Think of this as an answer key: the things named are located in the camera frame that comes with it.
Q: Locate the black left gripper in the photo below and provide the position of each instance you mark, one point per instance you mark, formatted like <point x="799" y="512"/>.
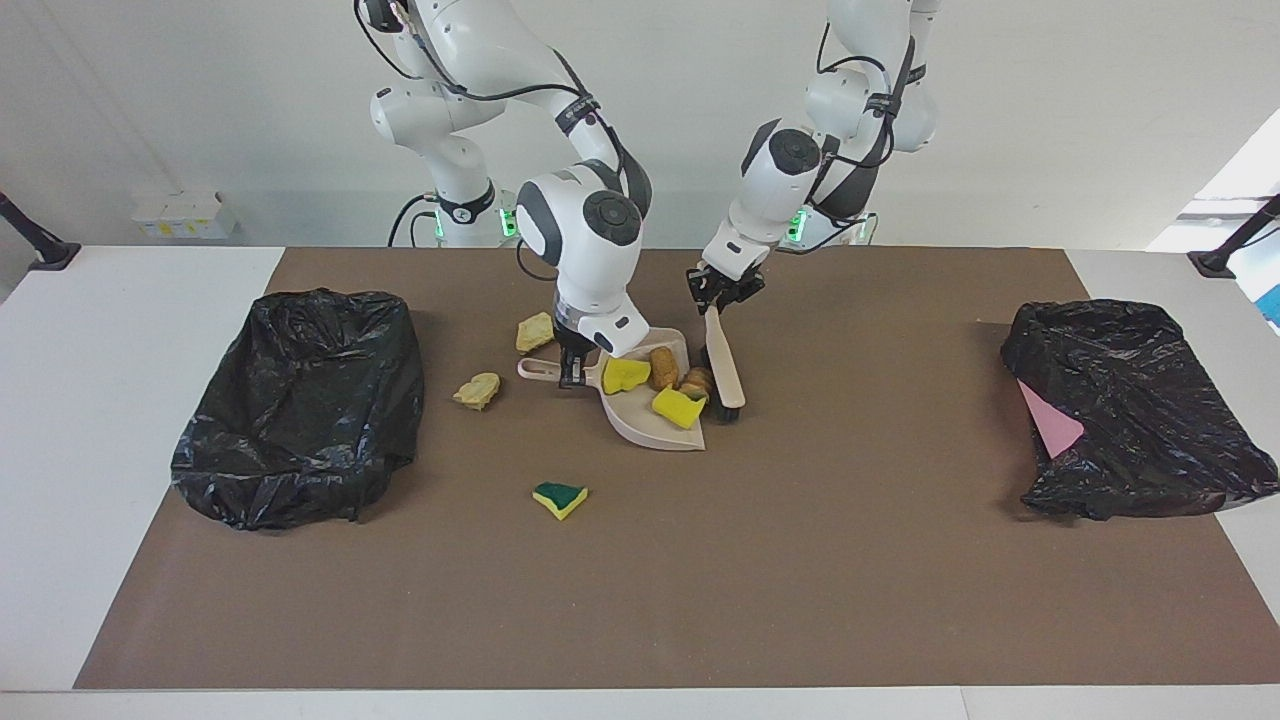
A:
<point x="728" y="280"/>

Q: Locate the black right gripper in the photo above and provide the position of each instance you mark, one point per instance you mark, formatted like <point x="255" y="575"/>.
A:
<point x="578" y="350"/>

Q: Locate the irregular yellow sponge piece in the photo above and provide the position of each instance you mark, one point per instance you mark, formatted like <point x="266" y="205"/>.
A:
<point x="626" y="376"/>

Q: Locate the blocky tan food piece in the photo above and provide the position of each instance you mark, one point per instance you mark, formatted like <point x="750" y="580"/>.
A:
<point x="534" y="333"/>

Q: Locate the beige hand brush black bristles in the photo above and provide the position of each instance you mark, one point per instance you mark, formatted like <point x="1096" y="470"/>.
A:
<point x="722" y="360"/>

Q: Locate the beige plastic dustpan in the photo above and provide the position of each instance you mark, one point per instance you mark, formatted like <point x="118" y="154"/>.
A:
<point x="640" y="418"/>

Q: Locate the orange striped bread piece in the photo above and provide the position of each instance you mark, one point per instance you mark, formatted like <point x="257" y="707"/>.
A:
<point x="698" y="381"/>

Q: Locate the brown bread nugget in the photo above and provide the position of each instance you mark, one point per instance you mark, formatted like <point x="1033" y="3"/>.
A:
<point x="664" y="368"/>

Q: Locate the oval ridged tan food piece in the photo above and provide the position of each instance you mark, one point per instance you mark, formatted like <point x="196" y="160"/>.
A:
<point x="478" y="391"/>

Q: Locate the notched yellow sponge piece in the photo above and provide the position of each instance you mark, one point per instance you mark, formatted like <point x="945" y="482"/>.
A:
<point x="678" y="408"/>

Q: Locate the green and yellow sponge piece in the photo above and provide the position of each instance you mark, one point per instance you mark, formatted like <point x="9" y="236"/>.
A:
<point x="560" y="498"/>

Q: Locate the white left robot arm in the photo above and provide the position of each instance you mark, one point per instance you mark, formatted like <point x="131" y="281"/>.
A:
<point x="785" y="170"/>

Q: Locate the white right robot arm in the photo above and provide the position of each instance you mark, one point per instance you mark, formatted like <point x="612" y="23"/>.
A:
<point x="590" y="230"/>

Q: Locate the black trash bag bin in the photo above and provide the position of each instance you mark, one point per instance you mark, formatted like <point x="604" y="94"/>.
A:
<point x="300" y="410"/>

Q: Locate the pink bin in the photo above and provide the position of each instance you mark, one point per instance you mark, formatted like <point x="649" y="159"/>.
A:
<point x="1052" y="425"/>

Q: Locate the black bag over pink bin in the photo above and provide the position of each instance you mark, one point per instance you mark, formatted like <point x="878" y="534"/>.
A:
<point x="1150" y="400"/>

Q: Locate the brown table mat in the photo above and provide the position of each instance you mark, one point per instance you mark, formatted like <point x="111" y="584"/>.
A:
<point x="900" y="600"/>

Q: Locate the white box with yellow label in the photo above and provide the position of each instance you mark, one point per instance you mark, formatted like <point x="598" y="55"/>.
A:
<point x="150" y="222"/>
<point x="181" y="218"/>
<point x="216" y="216"/>

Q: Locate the blue object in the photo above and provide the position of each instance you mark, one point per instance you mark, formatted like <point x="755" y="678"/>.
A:
<point x="1273" y="305"/>

